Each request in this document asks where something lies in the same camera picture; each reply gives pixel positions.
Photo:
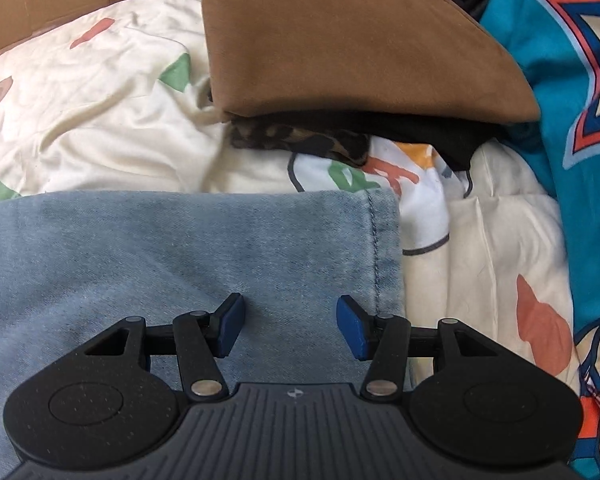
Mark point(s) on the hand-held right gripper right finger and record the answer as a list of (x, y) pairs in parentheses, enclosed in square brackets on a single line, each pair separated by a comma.
[(351, 327)]

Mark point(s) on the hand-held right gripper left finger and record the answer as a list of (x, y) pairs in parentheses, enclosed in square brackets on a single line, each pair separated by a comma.
[(231, 325)]

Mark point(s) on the light blue denim jeans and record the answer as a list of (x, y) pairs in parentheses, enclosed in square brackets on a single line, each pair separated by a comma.
[(155, 260)]

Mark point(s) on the leopard print garment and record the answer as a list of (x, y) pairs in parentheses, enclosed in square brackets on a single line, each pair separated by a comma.
[(290, 137)]

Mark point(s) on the black folded garment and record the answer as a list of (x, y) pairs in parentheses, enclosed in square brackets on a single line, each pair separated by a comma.
[(445, 137)]

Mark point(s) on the cream bear-print bed sheet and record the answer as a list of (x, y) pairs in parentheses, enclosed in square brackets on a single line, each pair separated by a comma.
[(105, 125)]

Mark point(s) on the teal printed blanket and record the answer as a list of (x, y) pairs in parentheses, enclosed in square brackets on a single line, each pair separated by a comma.
[(580, 160)]

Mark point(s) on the brown folded garment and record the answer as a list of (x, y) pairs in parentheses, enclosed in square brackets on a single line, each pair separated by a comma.
[(355, 40)]

